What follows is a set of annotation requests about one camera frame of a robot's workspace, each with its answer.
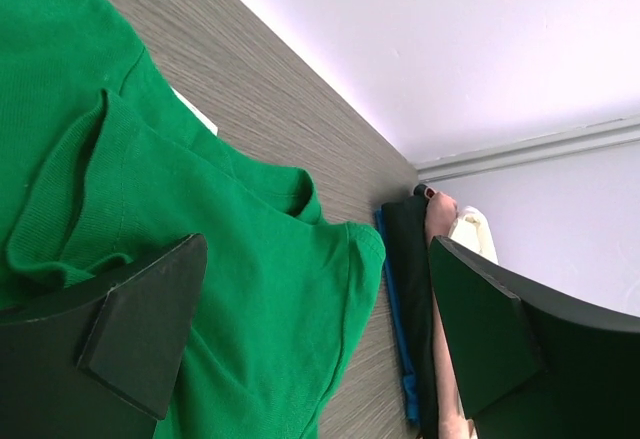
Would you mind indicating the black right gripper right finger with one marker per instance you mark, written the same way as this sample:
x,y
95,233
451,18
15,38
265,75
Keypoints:
x,y
530,361

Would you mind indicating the black folded t shirt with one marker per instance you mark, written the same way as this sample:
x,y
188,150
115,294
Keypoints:
x,y
404,223

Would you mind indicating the blue folded t shirt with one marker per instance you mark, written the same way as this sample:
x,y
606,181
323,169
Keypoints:
x,y
408,375

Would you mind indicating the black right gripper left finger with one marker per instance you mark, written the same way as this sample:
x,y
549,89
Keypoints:
x,y
100,359

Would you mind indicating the white folded t shirt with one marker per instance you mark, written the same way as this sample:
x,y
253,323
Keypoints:
x,y
471,230

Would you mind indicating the pink folded t shirt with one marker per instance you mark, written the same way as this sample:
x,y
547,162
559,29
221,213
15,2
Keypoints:
x,y
441,211

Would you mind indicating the green t shirt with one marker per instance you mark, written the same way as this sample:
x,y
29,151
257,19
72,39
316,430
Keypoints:
x,y
101,163

